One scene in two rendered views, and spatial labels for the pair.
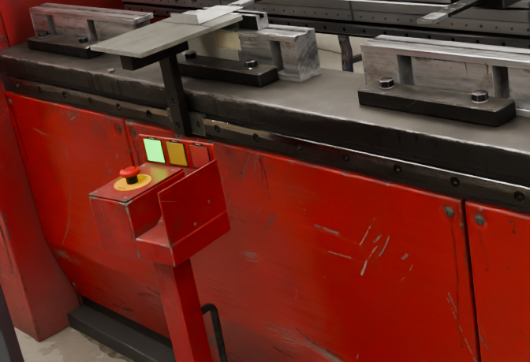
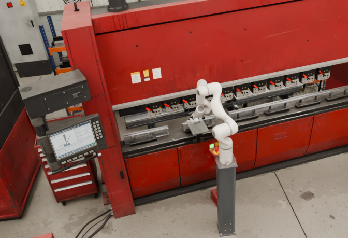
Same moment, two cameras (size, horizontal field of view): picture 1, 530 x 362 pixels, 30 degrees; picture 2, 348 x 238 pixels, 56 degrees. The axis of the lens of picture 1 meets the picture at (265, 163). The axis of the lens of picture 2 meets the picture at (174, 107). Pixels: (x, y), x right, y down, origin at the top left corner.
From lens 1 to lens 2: 334 cm
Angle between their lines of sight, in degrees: 56
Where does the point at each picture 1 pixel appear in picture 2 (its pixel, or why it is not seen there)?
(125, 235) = not seen: hidden behind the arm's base
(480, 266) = (259, 136)
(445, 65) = (245, 112)
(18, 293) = (129, 206)
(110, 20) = (159, 130)
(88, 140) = (161, 156)
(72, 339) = (141, 207)
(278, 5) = (182, 113)
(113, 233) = not seen: hidden behind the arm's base
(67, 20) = (141, 135)
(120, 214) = not seen: hidden behind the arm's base
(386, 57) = (234, 114)
